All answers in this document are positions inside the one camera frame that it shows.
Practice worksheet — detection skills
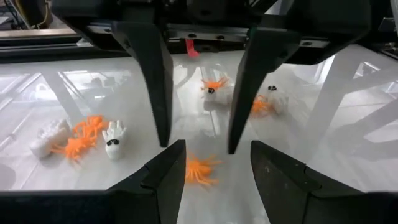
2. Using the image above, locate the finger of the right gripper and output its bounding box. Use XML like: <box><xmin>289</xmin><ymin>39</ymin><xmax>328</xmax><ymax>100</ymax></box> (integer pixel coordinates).
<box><xmin>228</xmin><ymin>0</ymin><xmax>373</xmax><ymax>156</ymax></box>
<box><xmin>51</xmin><ymin>0</ymin><xmax>174</xmax><ymax>149</ymax></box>

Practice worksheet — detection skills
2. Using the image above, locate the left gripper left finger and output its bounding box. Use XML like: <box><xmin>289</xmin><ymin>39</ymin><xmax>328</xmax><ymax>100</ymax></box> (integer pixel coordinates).
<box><xmin>0</xmin><ymin>139</ymin><xmax>187</xmax><ymax>224</ymax></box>

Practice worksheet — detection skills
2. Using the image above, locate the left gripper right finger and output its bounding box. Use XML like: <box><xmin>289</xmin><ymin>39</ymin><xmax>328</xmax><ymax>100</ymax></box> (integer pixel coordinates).
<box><xmin>251</xmin><ymin>141</ymin><xmax>398</xmax><ymax>224</ymax></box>

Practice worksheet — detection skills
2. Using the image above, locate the orange plastic spider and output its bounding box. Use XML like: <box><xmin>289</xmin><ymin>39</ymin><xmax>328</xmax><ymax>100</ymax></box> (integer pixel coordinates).
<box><xmin>51</xmin><ymin>132</ymin><xmax>99</xmax><ymax>162</ymax></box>
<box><xmin>185</xmin><ymin>153</ymin><xmax>223</xmax><ymax>187</ymax></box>
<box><xmin>200</xmin><ymin>77</ymin><xmax>230</xmax><ymax>94</ymax></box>
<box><xmin>73</xmin><ymin>114</ymin><xmax>109</xmax><ymax>139</ymax></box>
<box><xmin>250</xmin><ymin>94</ymin><xmax>275</xmax><ymax>118</ymax></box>

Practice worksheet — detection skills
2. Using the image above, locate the white ghost toy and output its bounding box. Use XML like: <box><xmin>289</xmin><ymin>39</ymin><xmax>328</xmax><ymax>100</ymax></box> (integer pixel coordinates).
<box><xmin>30</xmin><ymin>119</ymin><xmax>72</xmax><ymax>159</ymax></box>
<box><xmin>266</xmin><ymin>84</ymin><xmax>289</xmax><ymax>115</ymax></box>
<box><xmin>101</xmin><ymin>119</ymin><xmax>127</xmax><ymax>161</ymax></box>
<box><xmin>203</xmin><ymin>86</ymin><xmax>234</xmax><ymax>108</ymax></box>

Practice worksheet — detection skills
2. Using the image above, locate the red cable tag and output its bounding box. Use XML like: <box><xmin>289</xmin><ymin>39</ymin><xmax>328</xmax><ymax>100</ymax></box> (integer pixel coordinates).
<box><xmin>185</xmin><ymin>38</ymin><xmax>201</xmax><ymax>59</ymax></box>

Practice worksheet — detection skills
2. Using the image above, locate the yellow cable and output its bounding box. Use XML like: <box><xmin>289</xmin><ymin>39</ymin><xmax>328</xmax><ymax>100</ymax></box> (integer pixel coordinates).
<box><xmin>30</xmin><ymin>0</ymin><xmax>52</xmax><ymax>30</ymax></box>

